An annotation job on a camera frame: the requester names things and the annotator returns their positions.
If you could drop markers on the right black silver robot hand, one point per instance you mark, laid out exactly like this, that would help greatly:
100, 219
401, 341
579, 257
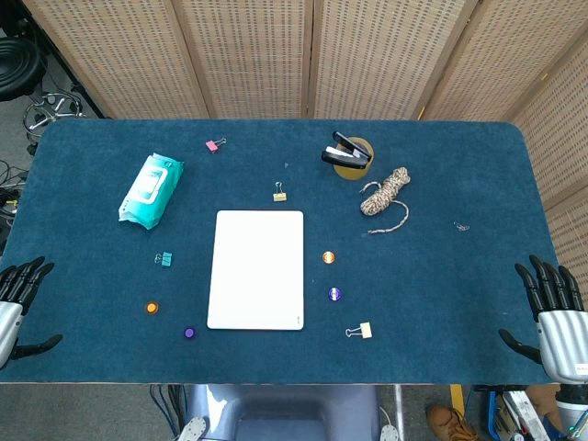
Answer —
565, 340

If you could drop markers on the pink binder clip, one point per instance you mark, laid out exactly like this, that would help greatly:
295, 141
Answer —
211, 146

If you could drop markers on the yellow tape roll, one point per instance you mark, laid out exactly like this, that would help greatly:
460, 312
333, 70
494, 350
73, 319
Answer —
351, 173

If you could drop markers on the dark blue table mat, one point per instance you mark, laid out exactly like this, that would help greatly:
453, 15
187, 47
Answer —
92, 285

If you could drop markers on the large gold binder clip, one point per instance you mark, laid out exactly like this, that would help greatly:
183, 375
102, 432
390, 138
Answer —
365, 330

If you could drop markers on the chrome chair base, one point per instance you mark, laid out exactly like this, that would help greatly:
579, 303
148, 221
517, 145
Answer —
48, 105

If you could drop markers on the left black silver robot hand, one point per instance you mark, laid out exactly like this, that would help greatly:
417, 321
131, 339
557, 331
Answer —
9, 321

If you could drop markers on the brown leather shoe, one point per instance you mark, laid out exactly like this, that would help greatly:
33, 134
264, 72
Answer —
448, 420

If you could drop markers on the black stapler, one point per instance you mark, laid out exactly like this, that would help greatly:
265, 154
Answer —
342, 157

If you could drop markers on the orange round magnet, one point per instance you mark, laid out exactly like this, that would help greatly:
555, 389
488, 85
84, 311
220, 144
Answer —
152, 307
328, 257

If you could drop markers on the teal binder clip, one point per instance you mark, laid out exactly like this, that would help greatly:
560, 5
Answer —
166, 259

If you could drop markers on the small gold binder clip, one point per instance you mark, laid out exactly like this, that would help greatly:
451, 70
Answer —
279, 197

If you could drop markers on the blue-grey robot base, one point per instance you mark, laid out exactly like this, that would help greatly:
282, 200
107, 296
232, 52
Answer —
285, 413

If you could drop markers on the metal paper clip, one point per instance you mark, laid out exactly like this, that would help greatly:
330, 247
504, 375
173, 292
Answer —
460, 226

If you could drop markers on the purple round magnet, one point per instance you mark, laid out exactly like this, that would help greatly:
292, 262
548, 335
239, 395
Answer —
335, 294
189, 332

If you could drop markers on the woven wooden folding screen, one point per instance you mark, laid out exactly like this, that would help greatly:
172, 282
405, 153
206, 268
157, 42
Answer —
257, 55

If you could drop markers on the white rectangular board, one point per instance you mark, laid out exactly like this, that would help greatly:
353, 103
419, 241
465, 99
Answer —
255, 271

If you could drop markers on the green wet wipes pack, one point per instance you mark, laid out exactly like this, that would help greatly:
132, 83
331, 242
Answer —
149, 193

